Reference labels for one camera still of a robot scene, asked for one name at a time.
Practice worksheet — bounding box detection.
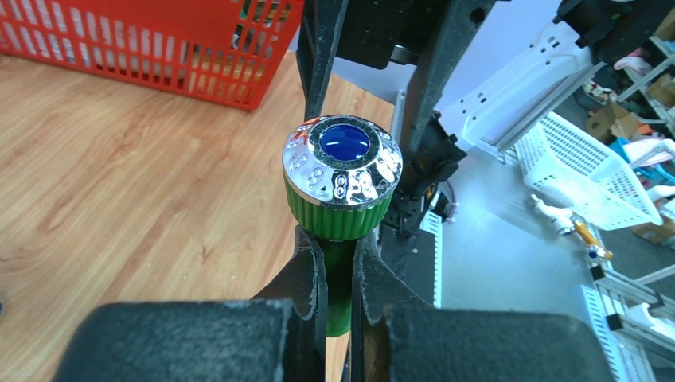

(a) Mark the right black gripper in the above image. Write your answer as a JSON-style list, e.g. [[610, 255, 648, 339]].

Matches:
[[296, 0, 495, 158]]

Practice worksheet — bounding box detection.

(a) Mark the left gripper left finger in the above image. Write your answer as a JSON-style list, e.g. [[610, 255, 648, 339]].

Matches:
[[54, 228, 327, 381]]

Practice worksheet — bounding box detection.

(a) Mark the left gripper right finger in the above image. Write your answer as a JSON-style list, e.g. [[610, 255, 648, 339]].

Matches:
[[350, 234, 614, 381]]

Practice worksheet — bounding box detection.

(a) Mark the green plastic faucet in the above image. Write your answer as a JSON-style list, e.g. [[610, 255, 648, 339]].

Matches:
[[282, 115, 403, 337]]

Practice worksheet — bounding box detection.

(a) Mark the red plastic shopping basket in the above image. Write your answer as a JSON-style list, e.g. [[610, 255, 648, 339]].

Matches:
[[1, 0, 303, 111]]

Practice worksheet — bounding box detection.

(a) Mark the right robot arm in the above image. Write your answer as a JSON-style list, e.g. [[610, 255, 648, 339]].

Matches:
[[284, 1, 674, 241]]

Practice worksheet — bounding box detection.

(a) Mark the white yellow faucet on floor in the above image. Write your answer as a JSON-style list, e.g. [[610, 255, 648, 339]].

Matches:
[[529, 193, 614, 265]]

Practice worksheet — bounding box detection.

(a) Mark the white plastic crate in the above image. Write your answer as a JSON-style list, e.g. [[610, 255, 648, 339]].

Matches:
[[515, 112, 663, 231]]

